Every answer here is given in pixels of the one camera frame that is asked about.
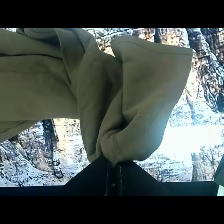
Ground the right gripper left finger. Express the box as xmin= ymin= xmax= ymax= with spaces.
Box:
xmin=62 ymin=155 xmax=115 ymax=197

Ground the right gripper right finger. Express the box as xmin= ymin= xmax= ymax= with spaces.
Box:
xmin=114 ymin=160 xmax=177 ymax=197

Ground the olive green garment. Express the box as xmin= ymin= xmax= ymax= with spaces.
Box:
xmin=0 ymin=27 xmax=195 ymax=168

